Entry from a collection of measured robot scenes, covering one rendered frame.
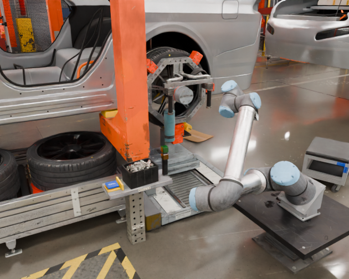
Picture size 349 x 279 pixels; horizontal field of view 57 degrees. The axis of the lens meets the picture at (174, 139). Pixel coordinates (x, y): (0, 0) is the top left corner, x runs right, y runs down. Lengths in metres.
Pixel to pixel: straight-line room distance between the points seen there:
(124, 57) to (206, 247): 1.35
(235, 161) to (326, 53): 3.21
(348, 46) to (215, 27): 2.11
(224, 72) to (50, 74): 1.61
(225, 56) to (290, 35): 2.00
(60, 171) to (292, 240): 1.53
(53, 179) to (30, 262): 0.54
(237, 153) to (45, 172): 1.38
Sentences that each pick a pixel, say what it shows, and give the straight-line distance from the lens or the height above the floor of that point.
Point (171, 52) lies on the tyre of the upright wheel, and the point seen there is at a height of 1.15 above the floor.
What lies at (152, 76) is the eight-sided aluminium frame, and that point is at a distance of 2.53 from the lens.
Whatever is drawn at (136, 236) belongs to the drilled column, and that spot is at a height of 0.06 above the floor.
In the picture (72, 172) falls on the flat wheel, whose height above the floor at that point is 0.44.
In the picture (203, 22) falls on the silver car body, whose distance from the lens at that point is 2.83.
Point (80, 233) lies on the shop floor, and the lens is 2.50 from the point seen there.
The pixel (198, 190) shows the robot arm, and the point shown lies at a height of 0.69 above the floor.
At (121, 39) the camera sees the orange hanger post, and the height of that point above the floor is 1.33.
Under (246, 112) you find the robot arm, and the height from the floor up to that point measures 1.00.
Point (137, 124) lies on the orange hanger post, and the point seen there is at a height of 0.79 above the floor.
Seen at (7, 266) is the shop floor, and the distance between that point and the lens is 2.41.
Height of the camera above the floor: 1.52
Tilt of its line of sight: 23 degrees down
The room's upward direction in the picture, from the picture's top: straight up
